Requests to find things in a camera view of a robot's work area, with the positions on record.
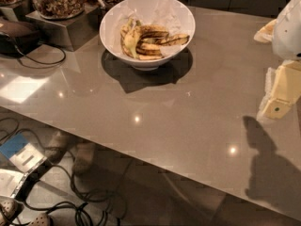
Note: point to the white flat box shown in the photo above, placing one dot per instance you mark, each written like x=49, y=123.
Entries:
x=11, y=182

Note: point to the steel riser block left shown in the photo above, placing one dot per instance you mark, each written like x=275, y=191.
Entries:
x=18, y=11

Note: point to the glass jar of nuts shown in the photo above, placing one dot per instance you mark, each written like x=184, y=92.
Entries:
x=58, y=9

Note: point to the grey shoe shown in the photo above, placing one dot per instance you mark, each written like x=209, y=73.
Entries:
x=57, y=146
x=84, y=158

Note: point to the brown banana peels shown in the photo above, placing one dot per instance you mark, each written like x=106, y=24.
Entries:
x=153, y=38

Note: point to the white paper liner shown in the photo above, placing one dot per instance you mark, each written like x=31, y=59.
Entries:
x=161, y=12

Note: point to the grey shoe left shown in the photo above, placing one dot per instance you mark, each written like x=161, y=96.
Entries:
x=57, y=146

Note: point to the steel riser block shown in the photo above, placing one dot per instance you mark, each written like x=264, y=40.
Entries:
x=18, y=11
x=70, y=34

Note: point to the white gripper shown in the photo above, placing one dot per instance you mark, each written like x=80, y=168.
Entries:
x=288, y=35

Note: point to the white ceramic bowl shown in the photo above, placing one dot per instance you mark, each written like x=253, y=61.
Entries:
x=188, y=27

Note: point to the yellow spotted banana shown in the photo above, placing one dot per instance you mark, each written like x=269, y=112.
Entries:
x=131, y=40

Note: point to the blue and white box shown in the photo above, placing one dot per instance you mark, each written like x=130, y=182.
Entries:
x=22, y=154

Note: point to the grey shoe right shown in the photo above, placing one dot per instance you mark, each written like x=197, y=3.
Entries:
x=84, y=158

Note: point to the beige clog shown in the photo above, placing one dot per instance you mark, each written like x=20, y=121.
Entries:
x=8, y=209
x=41, y=220

